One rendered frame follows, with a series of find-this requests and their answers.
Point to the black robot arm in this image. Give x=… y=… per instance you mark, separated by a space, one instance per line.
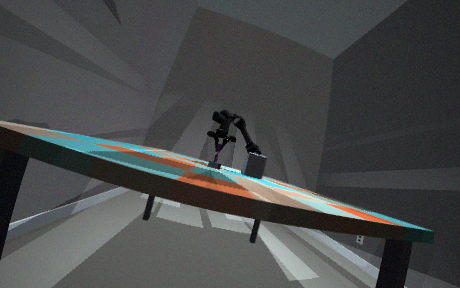
x=225 y=118

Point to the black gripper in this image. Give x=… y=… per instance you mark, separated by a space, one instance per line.
x=225 y=140

